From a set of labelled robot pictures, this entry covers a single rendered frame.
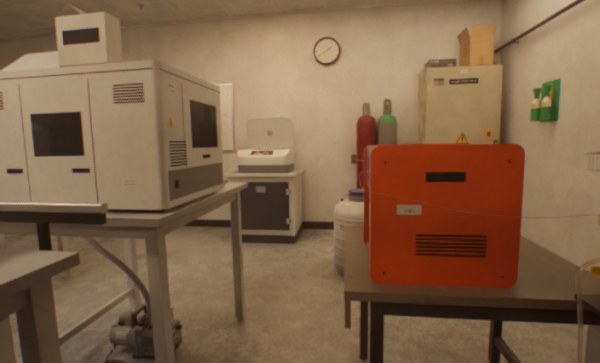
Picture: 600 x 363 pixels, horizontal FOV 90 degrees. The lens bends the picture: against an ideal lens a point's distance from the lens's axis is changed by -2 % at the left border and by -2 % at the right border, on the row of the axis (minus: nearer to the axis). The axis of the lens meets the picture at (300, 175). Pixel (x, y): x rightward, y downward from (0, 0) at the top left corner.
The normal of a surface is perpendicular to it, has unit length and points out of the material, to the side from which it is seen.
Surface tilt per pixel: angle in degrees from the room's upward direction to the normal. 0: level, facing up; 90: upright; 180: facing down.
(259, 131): 105
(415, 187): 90
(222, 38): 90
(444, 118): 90
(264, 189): 90
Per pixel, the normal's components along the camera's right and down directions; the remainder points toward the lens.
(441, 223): -0.15, 0.11
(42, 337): 0.99, 0.00
